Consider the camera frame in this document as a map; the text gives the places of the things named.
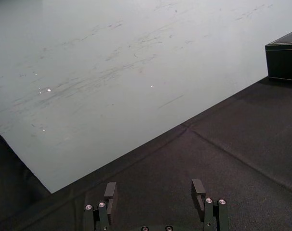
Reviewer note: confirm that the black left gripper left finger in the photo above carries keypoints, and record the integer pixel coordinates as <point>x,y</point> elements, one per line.
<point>107,207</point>

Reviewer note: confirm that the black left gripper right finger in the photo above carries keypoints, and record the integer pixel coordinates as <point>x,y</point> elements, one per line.
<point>208,211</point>

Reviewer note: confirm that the black table cloth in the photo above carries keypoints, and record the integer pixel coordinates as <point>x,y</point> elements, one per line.
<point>184,168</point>

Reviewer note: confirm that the black stitched box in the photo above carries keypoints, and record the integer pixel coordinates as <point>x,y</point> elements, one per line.
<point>284,60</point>

